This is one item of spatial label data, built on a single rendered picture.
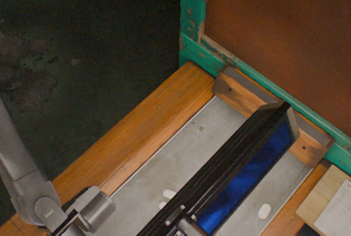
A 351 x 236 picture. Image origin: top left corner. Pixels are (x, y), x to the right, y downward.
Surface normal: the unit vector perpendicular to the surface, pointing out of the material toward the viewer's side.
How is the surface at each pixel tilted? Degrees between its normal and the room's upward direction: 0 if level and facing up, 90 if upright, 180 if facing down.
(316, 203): 0
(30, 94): 0
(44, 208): 36
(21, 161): 31
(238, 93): 67
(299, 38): 90
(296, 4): 90
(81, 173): 0
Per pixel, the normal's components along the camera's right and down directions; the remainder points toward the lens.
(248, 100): -0.63, 0.39
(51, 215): 0.54, -0.22
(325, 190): 0.00, -0.50
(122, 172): 0.51, 0.07
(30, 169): 0.45, -0.46
